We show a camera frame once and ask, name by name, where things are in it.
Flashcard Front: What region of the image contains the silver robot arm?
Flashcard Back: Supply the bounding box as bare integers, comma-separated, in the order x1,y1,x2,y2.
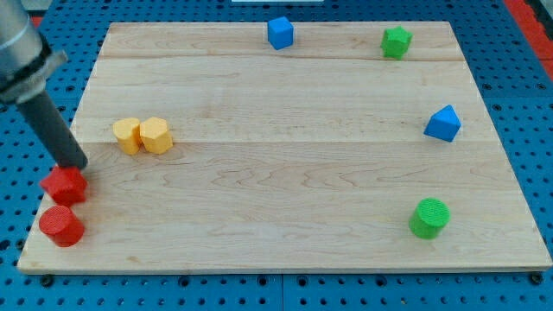
1,0,67,104

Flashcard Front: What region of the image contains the blue cube block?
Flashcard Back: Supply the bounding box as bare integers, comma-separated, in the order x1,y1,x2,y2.
267,16,294,50

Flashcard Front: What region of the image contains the blue triangle block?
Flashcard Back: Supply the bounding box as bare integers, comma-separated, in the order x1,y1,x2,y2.
423,105,461,143

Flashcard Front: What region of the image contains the wooden board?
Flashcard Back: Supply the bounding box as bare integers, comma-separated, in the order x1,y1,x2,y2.
18,22,552,275

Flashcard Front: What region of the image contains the yellow hexagon block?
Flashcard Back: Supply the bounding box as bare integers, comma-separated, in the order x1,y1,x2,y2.
139,117,173,155

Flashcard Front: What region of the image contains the yellow half-round block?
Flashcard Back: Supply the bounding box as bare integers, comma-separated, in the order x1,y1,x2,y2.
112,117,142,155

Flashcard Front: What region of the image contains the green cylinder block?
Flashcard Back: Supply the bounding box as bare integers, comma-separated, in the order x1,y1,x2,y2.
409,197,450,239

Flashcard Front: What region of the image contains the green star block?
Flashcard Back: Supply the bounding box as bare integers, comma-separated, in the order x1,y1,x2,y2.
380,26,413,60

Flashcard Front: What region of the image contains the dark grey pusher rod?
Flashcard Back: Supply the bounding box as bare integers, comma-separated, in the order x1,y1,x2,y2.
16,91,88,170

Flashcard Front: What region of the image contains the red star block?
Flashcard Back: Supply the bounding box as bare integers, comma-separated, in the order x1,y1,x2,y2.
40,166,88,207

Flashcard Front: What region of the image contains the red cylinder block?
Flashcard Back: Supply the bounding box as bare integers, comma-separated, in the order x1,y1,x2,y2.
39,205,85,247

